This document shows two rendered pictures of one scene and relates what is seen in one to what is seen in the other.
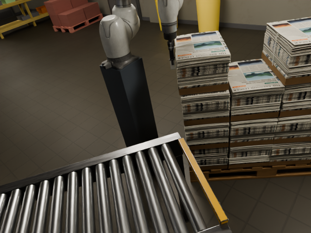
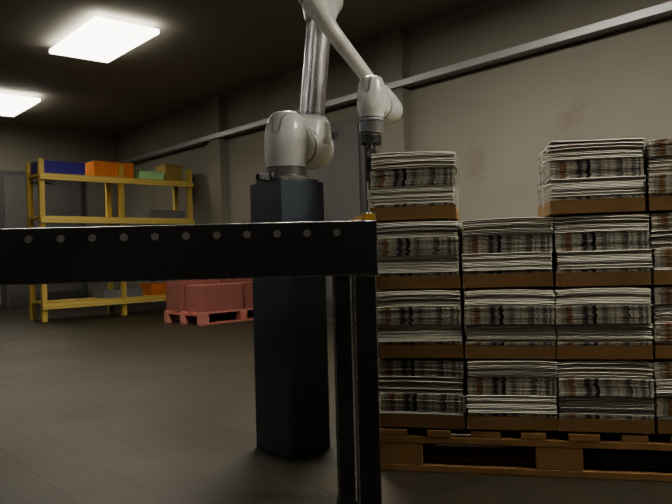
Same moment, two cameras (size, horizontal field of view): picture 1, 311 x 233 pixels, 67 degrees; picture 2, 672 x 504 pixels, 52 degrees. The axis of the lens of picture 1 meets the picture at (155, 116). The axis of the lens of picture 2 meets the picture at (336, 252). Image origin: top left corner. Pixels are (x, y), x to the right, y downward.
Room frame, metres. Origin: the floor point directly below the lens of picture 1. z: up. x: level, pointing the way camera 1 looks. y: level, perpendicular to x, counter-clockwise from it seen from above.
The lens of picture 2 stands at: (-1.19, -0.15, 0.73)
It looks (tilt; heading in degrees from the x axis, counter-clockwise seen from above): 0 degrees down; 3
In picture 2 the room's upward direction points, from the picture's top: 1 degrees counter-clockwise
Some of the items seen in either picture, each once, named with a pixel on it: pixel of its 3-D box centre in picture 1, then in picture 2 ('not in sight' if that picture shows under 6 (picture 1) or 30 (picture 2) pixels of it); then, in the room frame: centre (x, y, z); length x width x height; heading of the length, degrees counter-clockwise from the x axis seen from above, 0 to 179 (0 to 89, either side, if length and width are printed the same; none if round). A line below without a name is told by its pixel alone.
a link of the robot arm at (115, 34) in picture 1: (114, 35); (286, 140); (1.44, 0.15, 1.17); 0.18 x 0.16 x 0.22; 158
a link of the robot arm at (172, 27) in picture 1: (169, 26); (371, 127); (1.33, -0.18, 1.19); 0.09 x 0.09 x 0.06
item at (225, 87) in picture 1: (202, 82); (414, 213); (1.21, -0.32, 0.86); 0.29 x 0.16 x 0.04; 81
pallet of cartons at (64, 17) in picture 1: (74, 10); (223, 288); (6.82, 1.54, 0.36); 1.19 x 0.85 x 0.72; 133
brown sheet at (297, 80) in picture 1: (296, 63); (586, 209); (1.21, -0.90, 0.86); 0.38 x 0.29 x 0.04; 172
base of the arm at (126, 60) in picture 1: (117, 58); (282, 176); (1.42, 0.16, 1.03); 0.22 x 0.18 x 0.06; 133
